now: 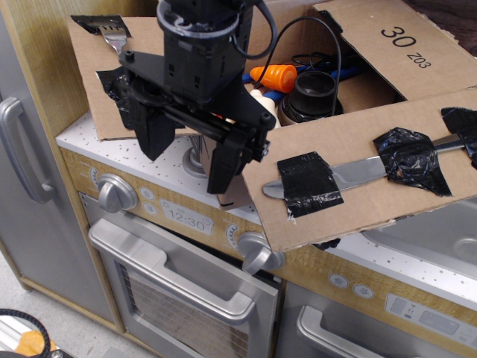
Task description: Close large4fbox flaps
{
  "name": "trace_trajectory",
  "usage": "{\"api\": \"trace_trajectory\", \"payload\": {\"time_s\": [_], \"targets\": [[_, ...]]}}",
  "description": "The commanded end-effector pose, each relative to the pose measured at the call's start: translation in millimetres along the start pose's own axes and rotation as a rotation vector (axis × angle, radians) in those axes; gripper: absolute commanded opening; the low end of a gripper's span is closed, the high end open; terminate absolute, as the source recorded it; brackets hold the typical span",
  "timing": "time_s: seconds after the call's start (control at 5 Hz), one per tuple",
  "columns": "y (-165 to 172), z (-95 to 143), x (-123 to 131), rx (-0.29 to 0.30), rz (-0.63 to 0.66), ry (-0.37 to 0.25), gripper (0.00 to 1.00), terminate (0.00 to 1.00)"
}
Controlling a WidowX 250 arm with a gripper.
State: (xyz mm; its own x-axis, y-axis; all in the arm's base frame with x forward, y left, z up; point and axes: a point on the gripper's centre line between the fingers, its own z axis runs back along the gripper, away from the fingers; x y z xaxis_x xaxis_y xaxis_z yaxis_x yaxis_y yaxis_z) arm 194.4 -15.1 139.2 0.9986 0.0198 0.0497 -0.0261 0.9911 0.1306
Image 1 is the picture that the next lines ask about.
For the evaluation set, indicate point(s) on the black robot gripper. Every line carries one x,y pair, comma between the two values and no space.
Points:
196,82

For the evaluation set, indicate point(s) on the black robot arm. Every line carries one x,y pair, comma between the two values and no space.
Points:
217,13

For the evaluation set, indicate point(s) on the cream plastic toy jug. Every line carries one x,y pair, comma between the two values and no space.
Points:
267,103

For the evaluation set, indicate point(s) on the left silver oven knob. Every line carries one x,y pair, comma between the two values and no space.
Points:
115,194

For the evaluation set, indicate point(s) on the silver oven knob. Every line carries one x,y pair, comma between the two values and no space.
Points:
115,194
258,254

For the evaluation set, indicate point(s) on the wooden toy kitchen unit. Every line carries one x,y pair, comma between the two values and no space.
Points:
44,62

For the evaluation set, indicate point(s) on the right silver oven knob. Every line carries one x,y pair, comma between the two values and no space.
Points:
258,254

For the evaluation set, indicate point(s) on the black round cup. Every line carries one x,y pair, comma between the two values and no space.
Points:
313,97

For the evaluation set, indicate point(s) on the silver fork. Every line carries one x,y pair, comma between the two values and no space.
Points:
111,27

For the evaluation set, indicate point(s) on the silver toy oven door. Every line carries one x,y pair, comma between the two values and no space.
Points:
182,301

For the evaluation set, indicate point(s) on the silver table knife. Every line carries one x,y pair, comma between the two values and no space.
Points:
356,173

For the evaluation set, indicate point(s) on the silver toy fridge door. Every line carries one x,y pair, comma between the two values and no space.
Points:
40,233

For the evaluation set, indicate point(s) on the silver toy dishwasher door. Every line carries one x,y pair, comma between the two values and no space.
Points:
315,326

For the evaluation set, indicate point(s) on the orange cloth piece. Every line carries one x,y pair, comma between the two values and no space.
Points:
31,343

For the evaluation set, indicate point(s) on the silver toy sink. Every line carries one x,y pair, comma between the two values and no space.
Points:
445,237

